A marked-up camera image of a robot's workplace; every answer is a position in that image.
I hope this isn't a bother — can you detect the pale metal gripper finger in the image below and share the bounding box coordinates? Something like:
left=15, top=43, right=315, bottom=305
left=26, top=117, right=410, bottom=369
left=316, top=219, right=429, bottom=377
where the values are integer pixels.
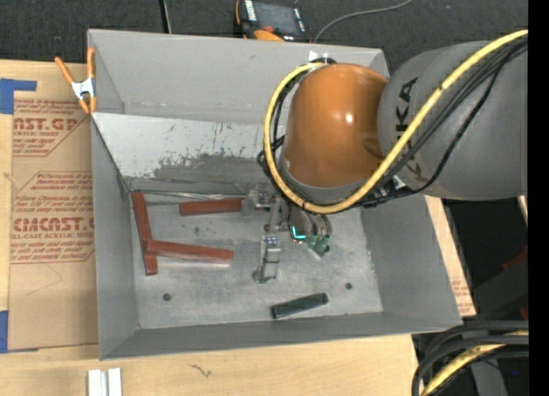
left=251, top=234, right=283, bottom=285
left=241, top=185, right=278, bottom=218

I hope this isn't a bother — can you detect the grey metal bin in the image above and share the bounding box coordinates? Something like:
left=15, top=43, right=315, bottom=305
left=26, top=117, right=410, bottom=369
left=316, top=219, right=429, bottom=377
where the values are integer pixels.
left=87, top=28, right=464, bottom=362

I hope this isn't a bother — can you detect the dark green flat block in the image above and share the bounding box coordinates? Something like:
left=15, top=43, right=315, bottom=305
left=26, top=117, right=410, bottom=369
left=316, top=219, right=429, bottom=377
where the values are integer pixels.
left=270, top=291, right=330, bottom=321

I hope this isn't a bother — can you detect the red-brown flat block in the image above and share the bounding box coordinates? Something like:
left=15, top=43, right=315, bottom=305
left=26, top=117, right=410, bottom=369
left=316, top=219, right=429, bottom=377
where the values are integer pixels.
left=130, top=190, right=160, bottom=277
left=178, top=197, right=247, bottom=218
left=145, top=239, right=235, bottom=264

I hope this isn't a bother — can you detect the brown cardboard board red print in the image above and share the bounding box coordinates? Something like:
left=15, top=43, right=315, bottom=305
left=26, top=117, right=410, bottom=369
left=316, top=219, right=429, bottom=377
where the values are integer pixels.
left=0, top=58, right=478, bottom=354

